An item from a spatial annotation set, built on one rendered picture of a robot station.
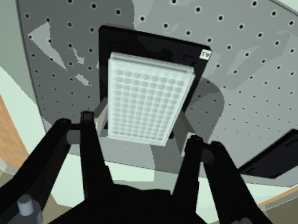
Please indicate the black plate nest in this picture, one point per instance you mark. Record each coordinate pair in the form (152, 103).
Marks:
(114, 39)
(276, 160)

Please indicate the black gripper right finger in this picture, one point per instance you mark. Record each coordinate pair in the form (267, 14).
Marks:
(233, 201)

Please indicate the grey rectangular base plate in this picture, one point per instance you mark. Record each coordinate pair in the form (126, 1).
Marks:
(247, 97)

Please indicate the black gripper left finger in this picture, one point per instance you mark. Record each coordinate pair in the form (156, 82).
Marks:
(23, 198)

